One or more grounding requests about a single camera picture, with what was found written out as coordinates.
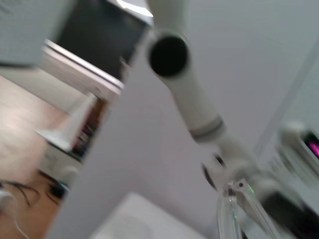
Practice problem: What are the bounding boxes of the black wall board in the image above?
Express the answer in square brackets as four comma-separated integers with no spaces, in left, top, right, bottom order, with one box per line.
[56,0,153,82]

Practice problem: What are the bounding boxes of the black cable tangle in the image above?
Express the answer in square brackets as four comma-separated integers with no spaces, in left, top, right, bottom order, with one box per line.
[0,171,67,207]

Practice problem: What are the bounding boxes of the white cluttered shelf unit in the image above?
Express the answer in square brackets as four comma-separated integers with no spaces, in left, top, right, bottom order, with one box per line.
[37,92,110,162]

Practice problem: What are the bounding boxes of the white cable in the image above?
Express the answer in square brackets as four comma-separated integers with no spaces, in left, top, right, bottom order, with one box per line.
[0,189,29,239]

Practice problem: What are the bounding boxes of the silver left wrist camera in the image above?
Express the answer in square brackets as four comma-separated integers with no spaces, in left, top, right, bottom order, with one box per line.
[278,121,319,172]

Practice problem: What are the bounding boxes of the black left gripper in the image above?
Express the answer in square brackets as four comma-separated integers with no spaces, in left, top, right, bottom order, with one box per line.
[261,191,319,239]

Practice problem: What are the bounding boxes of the clear transparent glasses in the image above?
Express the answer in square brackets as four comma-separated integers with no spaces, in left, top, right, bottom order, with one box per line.
[216,179,276,239]

